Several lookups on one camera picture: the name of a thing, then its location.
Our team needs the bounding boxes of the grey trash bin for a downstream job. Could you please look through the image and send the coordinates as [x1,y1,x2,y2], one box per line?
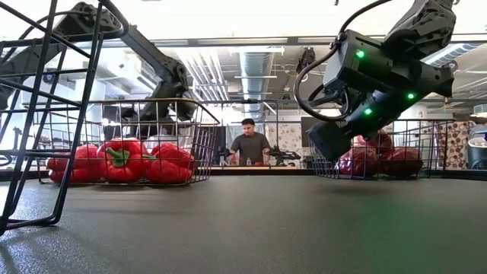
[466,127,487,170]

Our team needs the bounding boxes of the black wire basket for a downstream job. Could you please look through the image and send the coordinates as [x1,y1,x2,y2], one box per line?
[0,0,131,236]
[305,118,456,180]

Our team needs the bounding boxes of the wooden far table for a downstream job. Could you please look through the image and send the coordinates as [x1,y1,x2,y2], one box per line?
[211,164,317,176]

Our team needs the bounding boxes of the white perforated ceiling duct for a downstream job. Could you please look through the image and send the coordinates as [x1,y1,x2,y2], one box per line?
[422,42,482,69]

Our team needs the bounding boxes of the dark red apple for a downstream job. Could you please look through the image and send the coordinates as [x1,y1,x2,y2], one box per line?
[336,146,380,178]
[380,147,424,177]

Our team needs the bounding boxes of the black ceiling cord reel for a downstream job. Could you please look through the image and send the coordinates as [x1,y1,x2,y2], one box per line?
[295,47,317,75]

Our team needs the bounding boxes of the black wall screen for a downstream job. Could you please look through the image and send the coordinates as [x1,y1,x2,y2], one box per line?
[300,116,317,133]

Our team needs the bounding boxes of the person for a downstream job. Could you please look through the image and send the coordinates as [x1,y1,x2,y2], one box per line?
[229,117,272,167]

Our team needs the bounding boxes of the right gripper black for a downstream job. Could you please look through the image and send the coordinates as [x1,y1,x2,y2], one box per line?
[306,81,423,161]

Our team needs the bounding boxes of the circle patterned panel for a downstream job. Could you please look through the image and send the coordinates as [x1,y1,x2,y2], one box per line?
[433,120,477,170]

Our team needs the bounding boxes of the silver ceiling duct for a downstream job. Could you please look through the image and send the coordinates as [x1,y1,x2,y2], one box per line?
[238,51,275,121]

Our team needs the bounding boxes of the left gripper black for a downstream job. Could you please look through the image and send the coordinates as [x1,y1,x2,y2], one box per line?
[125,81,197,139]

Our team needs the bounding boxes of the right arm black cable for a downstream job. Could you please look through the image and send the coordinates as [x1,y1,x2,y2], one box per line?
[293,0,393,123]

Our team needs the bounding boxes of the gold wire basket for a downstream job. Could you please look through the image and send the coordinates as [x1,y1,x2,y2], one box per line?
[22,98,221,187]

